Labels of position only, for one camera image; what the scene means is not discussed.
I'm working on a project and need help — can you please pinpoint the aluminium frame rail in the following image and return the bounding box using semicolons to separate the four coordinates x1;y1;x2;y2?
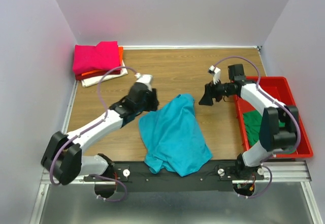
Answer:
29;81;314;223

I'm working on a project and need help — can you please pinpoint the pink folded t shirt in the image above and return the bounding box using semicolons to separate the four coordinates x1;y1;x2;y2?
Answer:
73;41;122;75

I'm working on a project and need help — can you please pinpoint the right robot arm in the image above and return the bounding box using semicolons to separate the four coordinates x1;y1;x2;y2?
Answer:
199;64;301;179

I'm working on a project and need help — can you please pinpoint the white folded t shirt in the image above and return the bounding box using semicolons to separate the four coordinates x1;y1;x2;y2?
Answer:
81;69;128;87

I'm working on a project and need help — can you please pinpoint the orange folded t shirt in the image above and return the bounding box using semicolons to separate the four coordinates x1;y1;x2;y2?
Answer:
81;46;124;77

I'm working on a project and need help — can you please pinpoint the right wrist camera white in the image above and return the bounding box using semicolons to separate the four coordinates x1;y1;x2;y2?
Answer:
208;66;221;84

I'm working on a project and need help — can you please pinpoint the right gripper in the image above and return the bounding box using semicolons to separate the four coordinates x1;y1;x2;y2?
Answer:
198;78;233;106

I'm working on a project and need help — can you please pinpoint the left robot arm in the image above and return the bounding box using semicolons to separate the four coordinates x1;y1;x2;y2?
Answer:
41;75;158;185

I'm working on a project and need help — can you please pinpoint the red plastic bin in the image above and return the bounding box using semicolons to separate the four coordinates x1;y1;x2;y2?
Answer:
231;76;314;159

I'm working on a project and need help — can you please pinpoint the green t shirt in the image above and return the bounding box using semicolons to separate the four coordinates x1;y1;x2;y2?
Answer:
242;110;298;154

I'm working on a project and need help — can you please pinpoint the teal t shirt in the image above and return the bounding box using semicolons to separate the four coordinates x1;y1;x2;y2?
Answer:
139;94;213;177

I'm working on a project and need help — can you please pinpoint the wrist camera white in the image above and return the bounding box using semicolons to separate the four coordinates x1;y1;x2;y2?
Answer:
135;73;153;86
208;66;221;84

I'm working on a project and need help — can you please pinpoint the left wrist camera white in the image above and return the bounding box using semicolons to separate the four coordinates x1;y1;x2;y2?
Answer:
135;73;153;86

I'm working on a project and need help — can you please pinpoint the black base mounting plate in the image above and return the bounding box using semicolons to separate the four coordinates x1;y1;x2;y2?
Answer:
84;160;264;198

